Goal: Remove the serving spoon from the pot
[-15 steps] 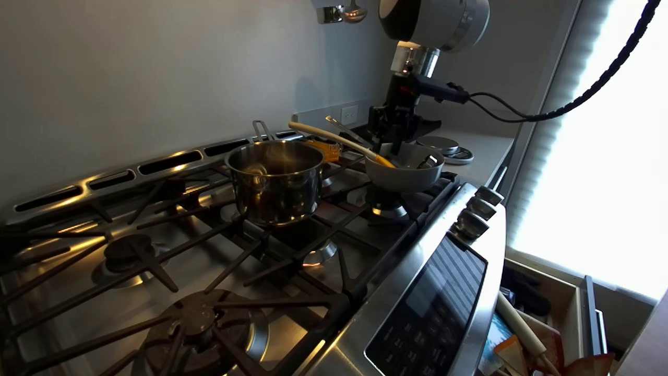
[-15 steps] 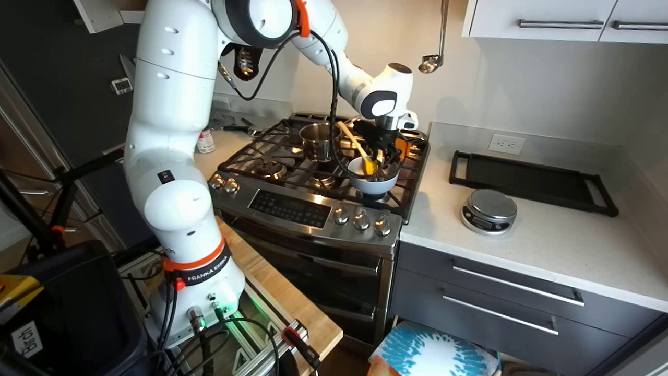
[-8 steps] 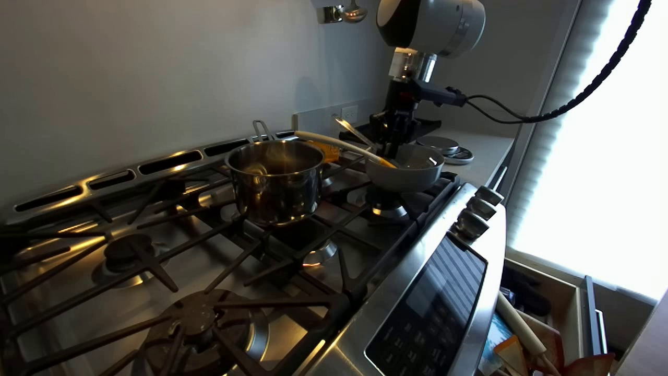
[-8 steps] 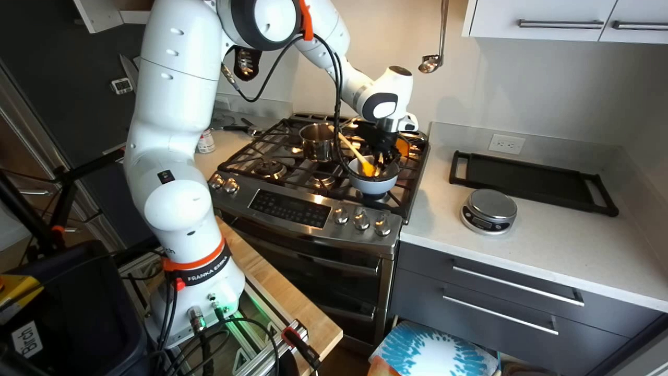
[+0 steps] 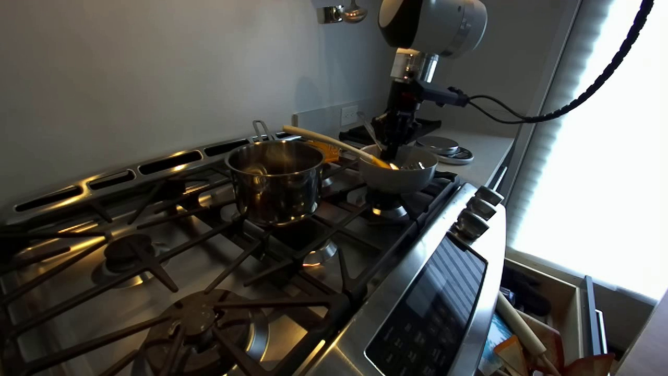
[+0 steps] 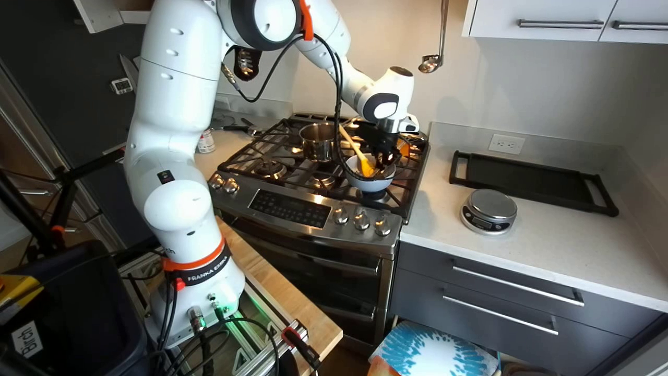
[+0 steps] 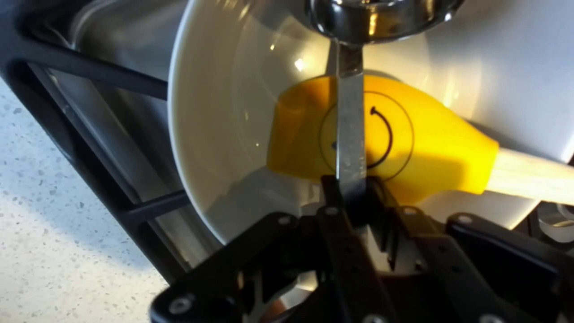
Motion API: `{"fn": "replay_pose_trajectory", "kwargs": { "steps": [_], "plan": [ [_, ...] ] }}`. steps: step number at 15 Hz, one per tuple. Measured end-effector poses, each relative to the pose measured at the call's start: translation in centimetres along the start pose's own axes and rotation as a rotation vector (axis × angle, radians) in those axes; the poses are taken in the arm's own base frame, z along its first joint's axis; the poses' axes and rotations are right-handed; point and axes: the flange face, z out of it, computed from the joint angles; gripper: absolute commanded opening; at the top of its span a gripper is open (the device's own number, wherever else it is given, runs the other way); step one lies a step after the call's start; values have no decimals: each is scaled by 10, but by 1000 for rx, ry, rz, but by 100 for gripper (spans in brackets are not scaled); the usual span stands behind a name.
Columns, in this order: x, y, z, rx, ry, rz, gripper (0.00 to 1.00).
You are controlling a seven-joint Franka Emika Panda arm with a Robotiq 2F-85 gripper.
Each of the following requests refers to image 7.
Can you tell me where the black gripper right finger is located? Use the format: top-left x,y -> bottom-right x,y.
358,175 -> 574,323

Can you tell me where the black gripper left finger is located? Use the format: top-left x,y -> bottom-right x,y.
150,175 -> 385,323

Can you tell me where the metal serving spoon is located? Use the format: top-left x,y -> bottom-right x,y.
304,0 -> 469,202

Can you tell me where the yellow spatula with wooden handle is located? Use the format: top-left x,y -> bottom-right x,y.
266,70 -> 574,208

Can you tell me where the white pot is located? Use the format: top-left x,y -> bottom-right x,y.
168,0 -> 574,247

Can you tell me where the stainless steel gas stove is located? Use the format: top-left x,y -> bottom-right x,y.
0,0 -> 574,285

